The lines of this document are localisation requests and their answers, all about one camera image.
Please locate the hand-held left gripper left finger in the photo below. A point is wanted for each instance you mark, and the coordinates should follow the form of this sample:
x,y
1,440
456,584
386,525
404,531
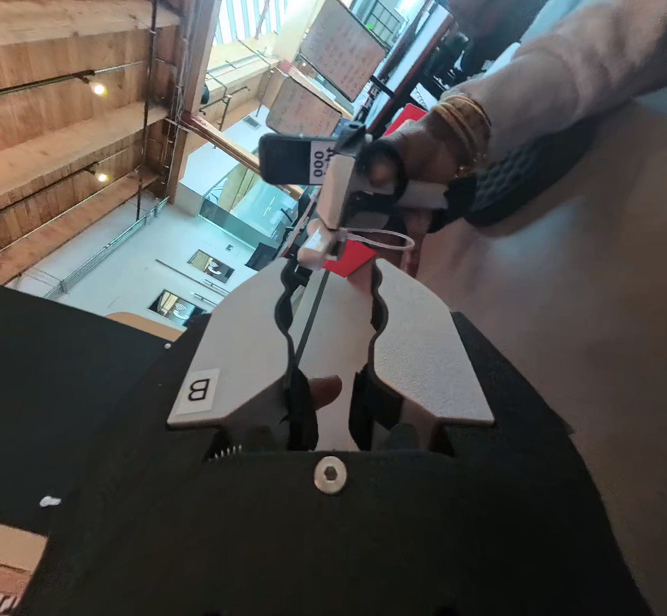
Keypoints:
x,y
234,355

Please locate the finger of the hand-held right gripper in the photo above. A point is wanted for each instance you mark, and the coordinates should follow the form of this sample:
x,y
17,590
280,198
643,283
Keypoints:
x,y
338,194

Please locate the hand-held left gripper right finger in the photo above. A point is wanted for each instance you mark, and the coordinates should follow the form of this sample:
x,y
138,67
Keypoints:
x,y
427,361

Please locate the red plastic bin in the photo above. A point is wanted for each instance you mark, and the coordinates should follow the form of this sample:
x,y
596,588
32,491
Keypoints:
x,y
349,256

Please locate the person's right forearm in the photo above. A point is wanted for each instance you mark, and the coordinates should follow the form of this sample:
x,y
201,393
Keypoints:
x,y
573,69

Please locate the grey desk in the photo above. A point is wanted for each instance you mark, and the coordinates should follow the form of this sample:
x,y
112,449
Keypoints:
x,y
573,340

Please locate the person's right hand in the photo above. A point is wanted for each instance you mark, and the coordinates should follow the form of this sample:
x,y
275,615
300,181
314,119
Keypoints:
x,y
427,152

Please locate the handwritten notice board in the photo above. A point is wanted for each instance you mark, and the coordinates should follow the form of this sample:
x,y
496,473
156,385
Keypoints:
x,y
344,45
302,105

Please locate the white door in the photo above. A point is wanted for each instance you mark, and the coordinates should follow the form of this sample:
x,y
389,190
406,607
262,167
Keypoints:
x,y
208,282

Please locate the wooden pillar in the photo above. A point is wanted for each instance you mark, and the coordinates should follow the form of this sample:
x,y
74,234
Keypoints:
x,y
198,53

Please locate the long office table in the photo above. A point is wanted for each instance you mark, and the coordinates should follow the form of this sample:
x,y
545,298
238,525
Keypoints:
x,y
417,48

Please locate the black board wooden edge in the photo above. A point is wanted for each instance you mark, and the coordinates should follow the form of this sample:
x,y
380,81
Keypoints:
x,y
62,392

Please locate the black dome camera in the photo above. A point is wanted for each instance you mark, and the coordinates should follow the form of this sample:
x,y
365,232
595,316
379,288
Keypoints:
x,y
205,95

